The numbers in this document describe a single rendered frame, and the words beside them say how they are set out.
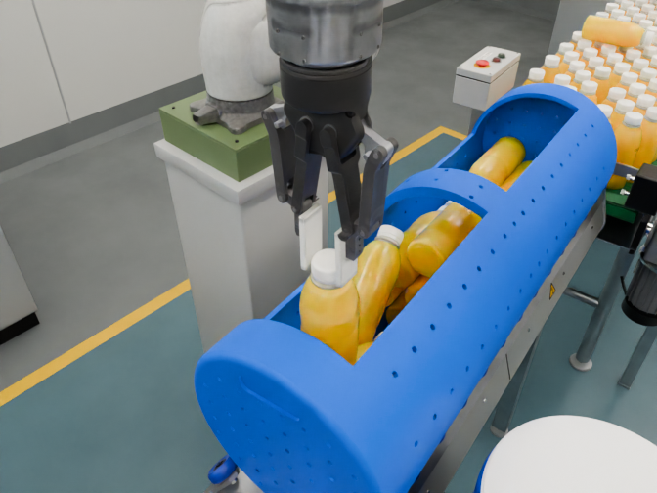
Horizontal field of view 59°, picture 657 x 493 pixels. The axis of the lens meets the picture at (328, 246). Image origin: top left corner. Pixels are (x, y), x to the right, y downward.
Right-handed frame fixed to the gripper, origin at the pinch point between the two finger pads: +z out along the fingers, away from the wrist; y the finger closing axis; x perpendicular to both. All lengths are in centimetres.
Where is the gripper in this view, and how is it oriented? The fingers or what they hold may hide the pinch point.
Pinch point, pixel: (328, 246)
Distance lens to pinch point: 59.1
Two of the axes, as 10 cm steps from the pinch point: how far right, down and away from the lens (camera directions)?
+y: 8.0, 3.7, -4.6
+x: 5.9, -5.2, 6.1
